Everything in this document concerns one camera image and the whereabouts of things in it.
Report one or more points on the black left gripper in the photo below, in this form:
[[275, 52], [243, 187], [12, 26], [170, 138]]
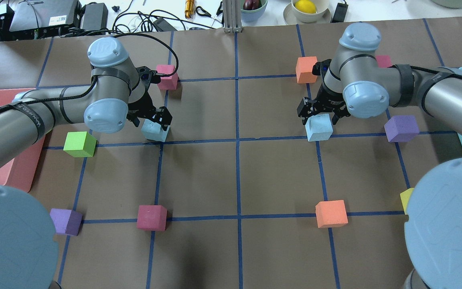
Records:
[[140, 106]]

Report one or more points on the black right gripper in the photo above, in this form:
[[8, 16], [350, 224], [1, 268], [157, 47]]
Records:
[[330, 99]]

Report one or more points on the light blue block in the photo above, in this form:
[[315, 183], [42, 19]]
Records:
[[154, 131], [319, 128]]

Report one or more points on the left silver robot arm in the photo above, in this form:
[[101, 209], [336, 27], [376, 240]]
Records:
[[118, 92]]

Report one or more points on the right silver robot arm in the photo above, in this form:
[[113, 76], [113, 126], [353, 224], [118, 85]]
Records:
[[354, 85]]

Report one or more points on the far left pink block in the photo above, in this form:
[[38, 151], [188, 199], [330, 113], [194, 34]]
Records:
[[168, 82]]

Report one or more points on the pink block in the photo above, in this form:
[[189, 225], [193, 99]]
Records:
[[384, 61], [168, 82]]

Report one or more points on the far orange block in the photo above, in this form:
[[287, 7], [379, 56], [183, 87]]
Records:
[[304, 70]]

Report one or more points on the orange block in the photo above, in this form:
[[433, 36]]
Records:
[[331, 214], [304, 70]]

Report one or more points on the green block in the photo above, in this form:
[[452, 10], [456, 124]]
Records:
[[80, 144]]

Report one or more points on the right pink block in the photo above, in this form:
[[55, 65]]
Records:
[[384, 61]]

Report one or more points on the right purple block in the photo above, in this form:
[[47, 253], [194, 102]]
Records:
[[401, 128]]

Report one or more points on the purple block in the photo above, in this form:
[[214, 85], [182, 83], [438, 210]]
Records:
[[66, 221], [401, 128]]

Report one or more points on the black power adapter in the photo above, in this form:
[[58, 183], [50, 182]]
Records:
[[161, 25]]

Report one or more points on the near left crimson block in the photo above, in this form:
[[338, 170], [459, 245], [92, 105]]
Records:
[[152, 218]]

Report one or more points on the near orange block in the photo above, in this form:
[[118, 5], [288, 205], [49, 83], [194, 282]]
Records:
[[331, 214]]

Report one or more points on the beige bowl with lemon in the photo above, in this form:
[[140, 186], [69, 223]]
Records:
[[293, 16]]

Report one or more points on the yellow lemon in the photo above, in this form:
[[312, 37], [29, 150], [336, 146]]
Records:
[[305, 6]]

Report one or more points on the yellow block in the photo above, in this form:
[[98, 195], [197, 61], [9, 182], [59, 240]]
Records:
[[405, 197]]

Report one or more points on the gold metal tool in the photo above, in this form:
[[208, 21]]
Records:
[[189, 9]]

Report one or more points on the blue bowl with fruit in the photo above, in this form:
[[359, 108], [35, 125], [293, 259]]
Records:
[[252, 10]]

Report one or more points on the left purple block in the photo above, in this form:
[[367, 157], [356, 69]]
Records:
[[66, 221]]

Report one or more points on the pink plastic tray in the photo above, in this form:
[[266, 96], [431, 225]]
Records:
[[20, 171]]

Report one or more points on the black computer box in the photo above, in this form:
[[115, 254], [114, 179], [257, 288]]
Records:
[[40, 19]]

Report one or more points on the black handled scissors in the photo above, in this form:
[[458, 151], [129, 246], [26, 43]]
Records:
[[217, 16]]

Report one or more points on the aluminium frame post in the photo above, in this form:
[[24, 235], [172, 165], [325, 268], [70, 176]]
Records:
[[232, 16]]

